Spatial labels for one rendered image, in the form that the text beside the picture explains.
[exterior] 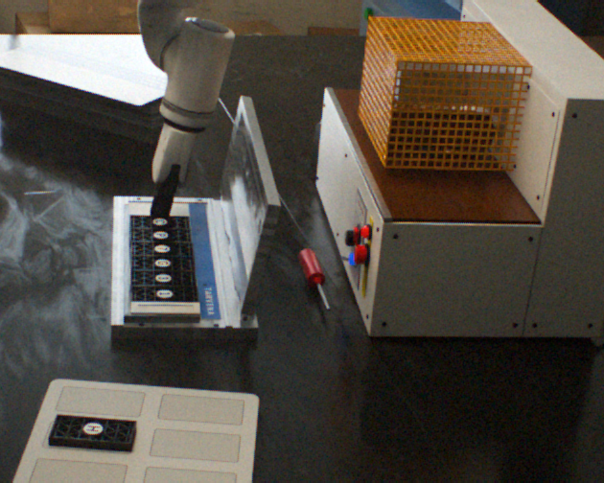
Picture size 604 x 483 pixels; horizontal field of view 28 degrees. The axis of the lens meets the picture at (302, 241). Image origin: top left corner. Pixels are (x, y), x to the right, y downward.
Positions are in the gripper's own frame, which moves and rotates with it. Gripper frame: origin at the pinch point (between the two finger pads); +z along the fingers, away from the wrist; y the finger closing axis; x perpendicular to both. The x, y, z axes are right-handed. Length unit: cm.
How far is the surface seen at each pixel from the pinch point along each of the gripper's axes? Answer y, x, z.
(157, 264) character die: 18.7, -0.7, 1.6
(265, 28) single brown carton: -334, 68, 52
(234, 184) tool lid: 0.7, 10.6, -6.8
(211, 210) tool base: -3.9, 8.9, 0.6
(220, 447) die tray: 62, 6, 2
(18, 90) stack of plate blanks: -60, -27, 8
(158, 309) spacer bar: 32.0, -0.8, 1.8
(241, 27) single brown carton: -335, 57, 55
